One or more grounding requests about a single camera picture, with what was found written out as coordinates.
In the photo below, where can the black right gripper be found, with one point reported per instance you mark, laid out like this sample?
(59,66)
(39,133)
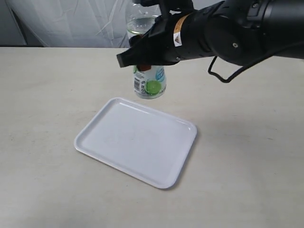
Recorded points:
(155,47)

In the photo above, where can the clear lime drink bottle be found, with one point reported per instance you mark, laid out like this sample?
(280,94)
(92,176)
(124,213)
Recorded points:
(149,84)

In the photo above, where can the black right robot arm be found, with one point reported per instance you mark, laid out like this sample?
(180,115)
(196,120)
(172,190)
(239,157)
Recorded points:
(237,31)

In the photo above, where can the white plastic tray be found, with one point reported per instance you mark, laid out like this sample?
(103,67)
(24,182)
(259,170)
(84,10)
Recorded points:
(147,144)

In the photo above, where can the white wrinkled backdrop cloth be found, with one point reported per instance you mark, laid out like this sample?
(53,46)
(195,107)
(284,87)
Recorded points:
(63,23)

